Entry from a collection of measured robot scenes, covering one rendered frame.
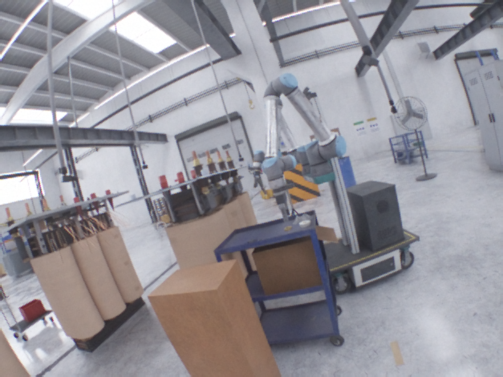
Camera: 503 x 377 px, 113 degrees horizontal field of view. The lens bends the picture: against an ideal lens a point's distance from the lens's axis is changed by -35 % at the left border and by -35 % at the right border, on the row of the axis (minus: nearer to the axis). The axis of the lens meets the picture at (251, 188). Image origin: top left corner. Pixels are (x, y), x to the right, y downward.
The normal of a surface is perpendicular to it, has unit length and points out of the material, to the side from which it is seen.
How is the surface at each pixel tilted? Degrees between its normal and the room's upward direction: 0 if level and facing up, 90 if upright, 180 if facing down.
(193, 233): 90
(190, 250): 90
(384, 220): 90
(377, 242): 90
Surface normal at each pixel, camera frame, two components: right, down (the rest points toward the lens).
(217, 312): -0.21, 0.14
